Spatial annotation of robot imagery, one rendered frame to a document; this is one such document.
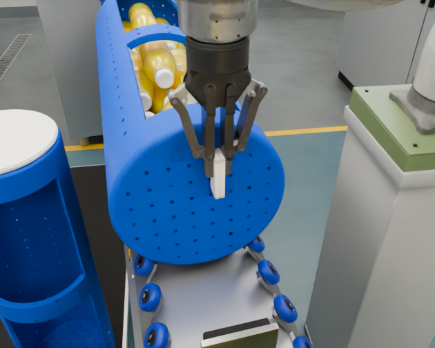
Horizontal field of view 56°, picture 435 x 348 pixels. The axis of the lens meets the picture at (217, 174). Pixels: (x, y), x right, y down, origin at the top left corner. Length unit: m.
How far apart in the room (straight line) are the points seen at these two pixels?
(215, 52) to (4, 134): 0.67
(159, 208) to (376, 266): 0.68
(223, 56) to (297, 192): 2.01
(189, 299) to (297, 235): 1.49
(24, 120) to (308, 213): 1.63
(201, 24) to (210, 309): 0.46
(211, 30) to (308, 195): 2.04
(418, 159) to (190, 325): 0.57
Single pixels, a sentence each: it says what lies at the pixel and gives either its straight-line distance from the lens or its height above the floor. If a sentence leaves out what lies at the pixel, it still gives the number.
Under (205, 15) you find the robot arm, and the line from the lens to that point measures 0.46.
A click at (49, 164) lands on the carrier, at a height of 1.00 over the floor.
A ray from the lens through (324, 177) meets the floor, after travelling 2.60.
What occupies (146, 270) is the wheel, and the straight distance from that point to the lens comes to 0.73.
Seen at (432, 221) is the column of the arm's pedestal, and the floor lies 0.84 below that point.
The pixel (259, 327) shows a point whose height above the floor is 1.05.
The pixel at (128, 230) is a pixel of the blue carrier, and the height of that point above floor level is 1.06.
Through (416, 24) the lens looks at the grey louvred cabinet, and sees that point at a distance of 2.88.
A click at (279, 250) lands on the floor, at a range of 2.10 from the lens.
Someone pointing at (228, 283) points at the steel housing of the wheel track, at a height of 0.93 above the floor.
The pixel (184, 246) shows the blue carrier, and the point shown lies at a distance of 0.71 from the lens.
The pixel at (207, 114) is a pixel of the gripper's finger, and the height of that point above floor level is 1.27.
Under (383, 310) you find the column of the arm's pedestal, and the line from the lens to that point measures 1.34.
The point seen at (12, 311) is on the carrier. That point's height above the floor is 0.60.
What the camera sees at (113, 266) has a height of 0.15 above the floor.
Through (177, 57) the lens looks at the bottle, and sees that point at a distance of 1.04.
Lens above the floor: 1.52
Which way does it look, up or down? 37 degrees down
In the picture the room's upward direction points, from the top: straight up
